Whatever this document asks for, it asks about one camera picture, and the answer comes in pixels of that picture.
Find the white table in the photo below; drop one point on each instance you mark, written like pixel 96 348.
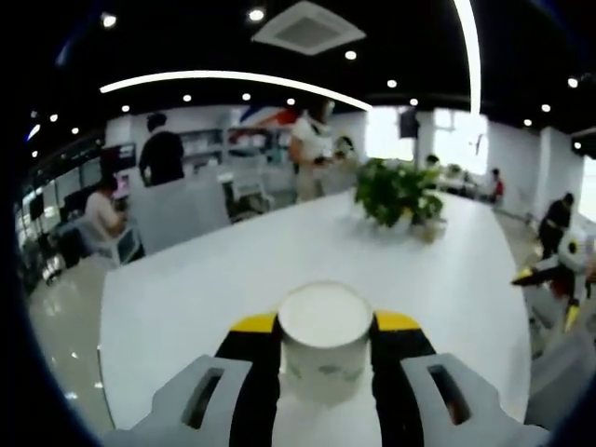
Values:
pixel 209 288

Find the hanging black monitor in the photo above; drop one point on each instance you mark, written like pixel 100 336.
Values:
pixel 409 123

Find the storage shelves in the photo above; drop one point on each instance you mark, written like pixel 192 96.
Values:
pixel 209 146

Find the ceiling air vent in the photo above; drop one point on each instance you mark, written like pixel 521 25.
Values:
pixel 307 28

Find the green potted plant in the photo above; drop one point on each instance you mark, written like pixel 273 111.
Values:
pixel 396 191

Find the white partition panel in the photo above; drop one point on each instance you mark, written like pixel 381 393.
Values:
pixel 181 214

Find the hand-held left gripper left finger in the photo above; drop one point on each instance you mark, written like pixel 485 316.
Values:
pixel 256 386

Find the round ceiling spotlights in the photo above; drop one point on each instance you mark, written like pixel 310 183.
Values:
pixel 256 15

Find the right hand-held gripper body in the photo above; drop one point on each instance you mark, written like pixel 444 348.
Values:
pixel 572 251

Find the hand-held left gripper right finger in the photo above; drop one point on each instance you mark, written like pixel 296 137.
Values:
pixel 396 396

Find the small beige jar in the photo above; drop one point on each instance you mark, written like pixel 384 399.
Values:
pixel 429 233

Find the white office chair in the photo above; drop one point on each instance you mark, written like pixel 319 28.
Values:
pixel 251 195

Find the white paper cup green print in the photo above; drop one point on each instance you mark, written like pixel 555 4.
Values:
pixel 326 335

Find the curved ceiling strip light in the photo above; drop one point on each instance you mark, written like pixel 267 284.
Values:
pixel 209 74
pixel 471 46

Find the wall screen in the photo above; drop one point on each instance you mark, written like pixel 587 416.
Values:
pixel 118 156

